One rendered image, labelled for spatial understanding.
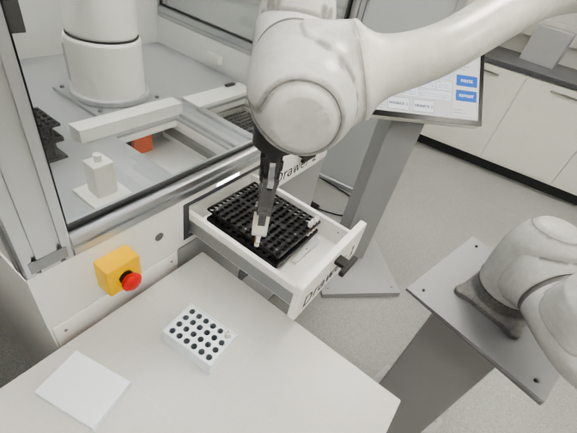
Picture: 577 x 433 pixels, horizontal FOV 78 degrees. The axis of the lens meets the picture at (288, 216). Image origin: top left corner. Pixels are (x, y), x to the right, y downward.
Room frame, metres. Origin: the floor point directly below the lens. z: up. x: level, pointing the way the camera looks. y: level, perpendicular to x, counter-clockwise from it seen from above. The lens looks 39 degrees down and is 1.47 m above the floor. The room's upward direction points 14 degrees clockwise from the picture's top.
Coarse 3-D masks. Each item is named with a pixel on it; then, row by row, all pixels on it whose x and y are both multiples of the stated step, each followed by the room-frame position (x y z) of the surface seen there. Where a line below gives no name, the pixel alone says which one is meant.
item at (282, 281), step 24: (216, 192) 0.72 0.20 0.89; (240, 192) 0.81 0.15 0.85; (192, 216) 0.62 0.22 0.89; (216, 240) 0.58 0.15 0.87; (312, 240) 0.70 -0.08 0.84; (336, 240) 0.70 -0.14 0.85; (240, 264) 0.54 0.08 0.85; (264, 264) 0.52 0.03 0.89; (288, 264) 0.59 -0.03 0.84; (312, 264) 0.61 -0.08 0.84; (288, 288) 0.48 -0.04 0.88
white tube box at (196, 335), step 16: (192, 304) 0.45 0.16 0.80; (176, 320) 0.40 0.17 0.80; (192, 320) 0.41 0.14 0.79; (208, 320) 0.42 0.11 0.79; (176, 336) 0.37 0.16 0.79; (192, 336) 0.39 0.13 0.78; (208, 336) 0.38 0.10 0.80; (224, 336) 0.40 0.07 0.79; (192, 352) 0.34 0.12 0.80; (208, 352) 0.35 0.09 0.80; (224, 352) 0.37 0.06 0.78; (208, 368) 0.33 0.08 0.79
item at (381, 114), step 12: (480, 60) 1.63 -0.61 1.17; (480, 72) 1.60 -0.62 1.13; (480, 84) 1.57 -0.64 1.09; (480, 96) 1.54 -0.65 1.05; (480, 108) 1.51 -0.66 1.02; (396, 120) 1.39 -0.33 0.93; (408, 120) 1.39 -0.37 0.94; (420, 120) 1.39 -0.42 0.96; (432, 120) 1.40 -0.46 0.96; (444, 120) 1.42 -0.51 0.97; (456, 120) 1.44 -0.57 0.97; (468, 120) 1.46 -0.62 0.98; (480, 120) 1.49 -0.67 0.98
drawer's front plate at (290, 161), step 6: (288, 156) 0.94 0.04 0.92; (294, 156) 0.97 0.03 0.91; (318, 156) 1.12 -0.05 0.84; (288, 162) 0.95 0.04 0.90; (294, 162) 0.98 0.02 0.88; (300, 162) 1.01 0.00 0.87; (306, 162) 1.05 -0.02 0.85; (312, 162) 1.09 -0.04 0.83; (282, 168) 0.93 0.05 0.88; (288, 168) 0.96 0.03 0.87; (294, 168) 0.99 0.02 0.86; (300, 168) 1.02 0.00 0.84; (306, 168) 1.06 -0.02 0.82; (282, 174) 0.93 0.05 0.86; (288, 174) 0.96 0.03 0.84; (294, 174) 0.99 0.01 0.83; (282, 180) 0.94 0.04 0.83
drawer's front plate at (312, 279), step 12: (360, 228) 0.68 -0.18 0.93; (348, 240) 0.62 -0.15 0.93; (336, 252) 0.57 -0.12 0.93; (348, 252) 0.64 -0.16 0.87; (324, 264) 0.53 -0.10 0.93; (312, 276) 0.49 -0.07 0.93; (324, 276) 0.54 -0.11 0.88; (300, 288) 0.45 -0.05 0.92; (312, 288) 0.49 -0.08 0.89; (300, 300) 0.45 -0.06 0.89; (288, 312) 0.46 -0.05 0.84; (300, 312) 0.47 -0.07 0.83
